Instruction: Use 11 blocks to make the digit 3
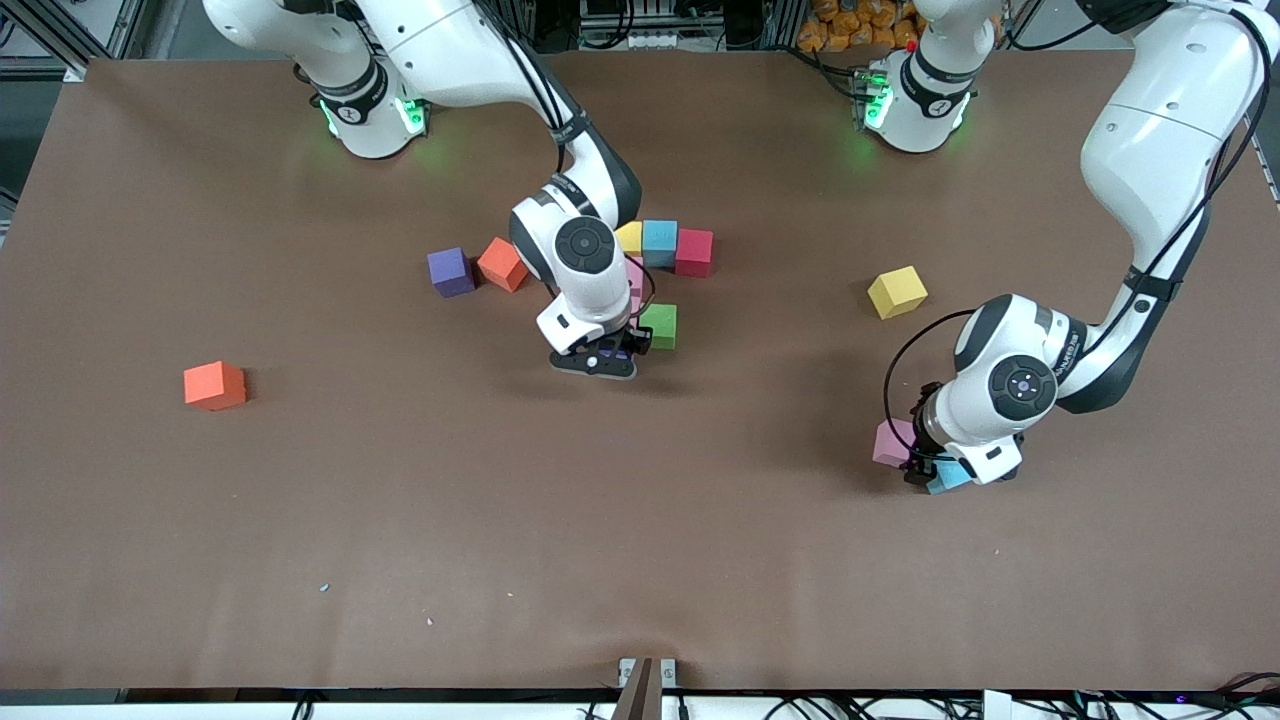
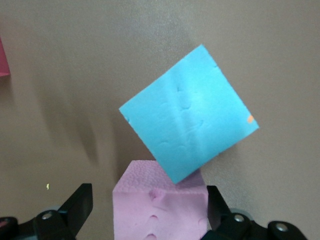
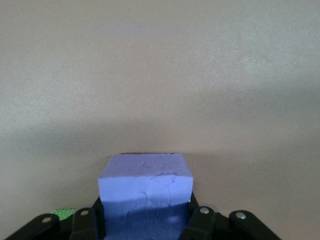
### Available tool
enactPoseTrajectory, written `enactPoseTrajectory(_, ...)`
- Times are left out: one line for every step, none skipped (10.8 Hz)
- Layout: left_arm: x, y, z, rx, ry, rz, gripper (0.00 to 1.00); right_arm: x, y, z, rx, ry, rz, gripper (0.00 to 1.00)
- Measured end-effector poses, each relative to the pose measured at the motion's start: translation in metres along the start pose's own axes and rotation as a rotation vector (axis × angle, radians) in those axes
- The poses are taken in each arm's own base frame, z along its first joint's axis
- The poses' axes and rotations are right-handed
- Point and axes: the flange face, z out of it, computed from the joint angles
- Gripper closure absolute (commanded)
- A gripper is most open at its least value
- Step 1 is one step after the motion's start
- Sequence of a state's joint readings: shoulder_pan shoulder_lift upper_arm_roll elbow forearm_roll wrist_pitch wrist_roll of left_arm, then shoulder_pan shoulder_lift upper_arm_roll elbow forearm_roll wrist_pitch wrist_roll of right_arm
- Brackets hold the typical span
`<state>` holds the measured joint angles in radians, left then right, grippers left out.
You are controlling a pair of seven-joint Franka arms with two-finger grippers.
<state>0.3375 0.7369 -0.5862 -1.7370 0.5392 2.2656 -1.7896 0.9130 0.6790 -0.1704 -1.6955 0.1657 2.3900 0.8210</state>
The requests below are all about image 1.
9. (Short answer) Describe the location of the orange foam cube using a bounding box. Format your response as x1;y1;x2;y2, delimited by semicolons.
476;237;528;294
183;360;248;412

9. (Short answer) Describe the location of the red foam cube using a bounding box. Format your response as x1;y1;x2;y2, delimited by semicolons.
675;228;715;279

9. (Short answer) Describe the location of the bag of orange fruit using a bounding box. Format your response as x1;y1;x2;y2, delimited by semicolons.
797;0;926;53

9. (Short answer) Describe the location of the grey metal mount bracket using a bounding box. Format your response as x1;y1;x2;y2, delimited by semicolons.
617;657;678;720

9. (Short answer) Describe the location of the aluminium table edge rail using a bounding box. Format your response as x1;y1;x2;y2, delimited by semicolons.
1228;72;1280;209

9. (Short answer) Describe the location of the aluminium frame post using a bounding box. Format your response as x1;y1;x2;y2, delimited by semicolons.
0;0;86;83
1198;0;1280;73

